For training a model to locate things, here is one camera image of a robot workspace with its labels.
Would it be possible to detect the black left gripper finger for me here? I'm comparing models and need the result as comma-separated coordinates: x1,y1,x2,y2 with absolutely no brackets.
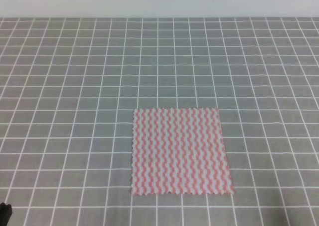
0,203,12,226

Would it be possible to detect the pink white wavy striped towel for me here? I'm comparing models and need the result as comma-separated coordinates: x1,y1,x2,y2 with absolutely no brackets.
131,108,234,196

